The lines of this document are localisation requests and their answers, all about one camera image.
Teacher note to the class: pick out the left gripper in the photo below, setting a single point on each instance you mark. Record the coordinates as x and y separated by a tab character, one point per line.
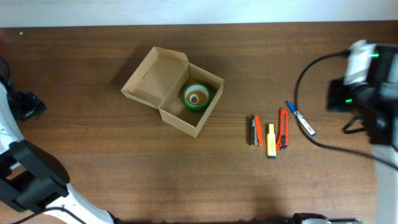
32	105

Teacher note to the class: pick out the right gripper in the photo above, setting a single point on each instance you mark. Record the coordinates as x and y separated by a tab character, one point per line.
336	99

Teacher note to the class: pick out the orange utility knife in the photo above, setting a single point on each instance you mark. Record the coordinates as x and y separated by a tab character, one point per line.
283	134

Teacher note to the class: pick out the yellow highlighter pen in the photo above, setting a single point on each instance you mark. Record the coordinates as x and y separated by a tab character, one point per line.
271	148

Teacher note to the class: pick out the orange black stapler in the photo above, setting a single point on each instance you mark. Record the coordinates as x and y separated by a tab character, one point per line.
255	131

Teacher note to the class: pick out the brown cardboard box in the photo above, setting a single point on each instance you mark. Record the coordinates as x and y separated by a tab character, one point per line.
159	82

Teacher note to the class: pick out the green tape roll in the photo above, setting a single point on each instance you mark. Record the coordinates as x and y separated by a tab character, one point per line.
200	87

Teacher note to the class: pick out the small yellow tape roll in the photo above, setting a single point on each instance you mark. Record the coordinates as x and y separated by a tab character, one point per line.
196	98

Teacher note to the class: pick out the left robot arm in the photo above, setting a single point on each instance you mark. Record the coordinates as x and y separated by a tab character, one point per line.
31	178

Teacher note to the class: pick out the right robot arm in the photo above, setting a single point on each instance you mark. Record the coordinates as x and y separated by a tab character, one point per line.
381	128

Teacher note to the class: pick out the blue white marker pen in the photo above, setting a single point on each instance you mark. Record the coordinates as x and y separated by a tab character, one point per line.
301	119

